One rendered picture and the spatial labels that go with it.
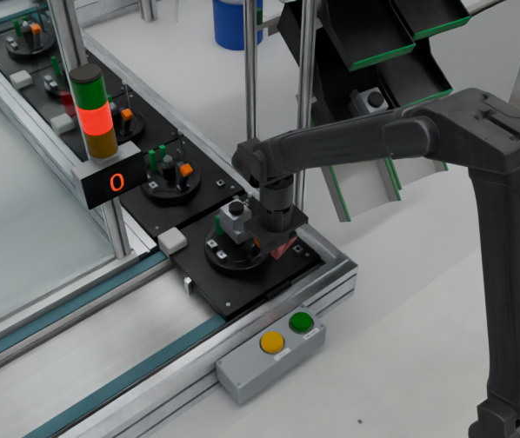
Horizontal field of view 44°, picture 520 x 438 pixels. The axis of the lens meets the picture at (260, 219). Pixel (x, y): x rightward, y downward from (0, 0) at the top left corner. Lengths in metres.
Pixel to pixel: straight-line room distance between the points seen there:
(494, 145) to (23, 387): 0.94
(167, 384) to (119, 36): 1.36
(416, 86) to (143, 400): 0.81
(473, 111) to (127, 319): 0.84
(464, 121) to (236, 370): 0.67
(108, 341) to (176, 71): 1.00
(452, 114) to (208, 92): 1.32
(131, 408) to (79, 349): 0.20
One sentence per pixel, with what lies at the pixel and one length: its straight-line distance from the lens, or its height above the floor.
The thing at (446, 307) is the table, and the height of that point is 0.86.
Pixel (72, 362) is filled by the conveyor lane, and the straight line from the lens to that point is 1.30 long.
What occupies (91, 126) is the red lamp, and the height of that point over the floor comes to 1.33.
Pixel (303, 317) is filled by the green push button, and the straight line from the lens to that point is 1.23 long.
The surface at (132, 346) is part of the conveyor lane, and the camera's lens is 1.29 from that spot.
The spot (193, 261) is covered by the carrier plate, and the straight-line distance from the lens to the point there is 1.33.
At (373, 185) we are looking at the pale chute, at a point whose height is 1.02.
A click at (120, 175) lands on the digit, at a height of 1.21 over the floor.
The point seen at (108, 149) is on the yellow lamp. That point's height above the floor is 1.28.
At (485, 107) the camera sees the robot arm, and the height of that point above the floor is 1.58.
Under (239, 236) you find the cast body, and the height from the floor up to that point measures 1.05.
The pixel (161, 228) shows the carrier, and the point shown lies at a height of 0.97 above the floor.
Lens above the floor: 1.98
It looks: 46 degrees down
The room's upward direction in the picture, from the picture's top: straight up
